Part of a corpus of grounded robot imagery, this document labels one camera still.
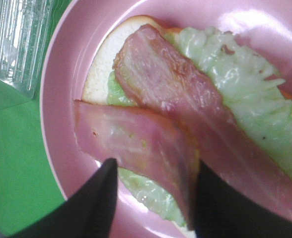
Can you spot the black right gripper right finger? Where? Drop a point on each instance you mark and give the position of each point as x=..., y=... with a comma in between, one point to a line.
x=222, y=212

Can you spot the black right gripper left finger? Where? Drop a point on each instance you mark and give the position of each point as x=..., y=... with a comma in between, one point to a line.
x=89, y=213

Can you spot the toy bacon strip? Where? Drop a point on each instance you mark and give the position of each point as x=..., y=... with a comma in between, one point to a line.
x=145, y=143
x=185, y=99

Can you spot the toy bread slice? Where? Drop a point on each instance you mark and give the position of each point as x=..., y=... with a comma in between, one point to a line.
x=226, y=96

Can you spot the toy lettuce leaf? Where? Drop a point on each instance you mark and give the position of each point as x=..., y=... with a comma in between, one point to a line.
x=255, y=104

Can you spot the green tablecloth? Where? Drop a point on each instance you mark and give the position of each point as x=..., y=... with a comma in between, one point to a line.
x=28, y=190

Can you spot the pink round plate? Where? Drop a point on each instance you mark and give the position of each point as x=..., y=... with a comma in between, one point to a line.
x=264, y=25

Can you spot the left clear plastic tray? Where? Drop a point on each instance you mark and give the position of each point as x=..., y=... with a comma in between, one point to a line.
x=24, y=26

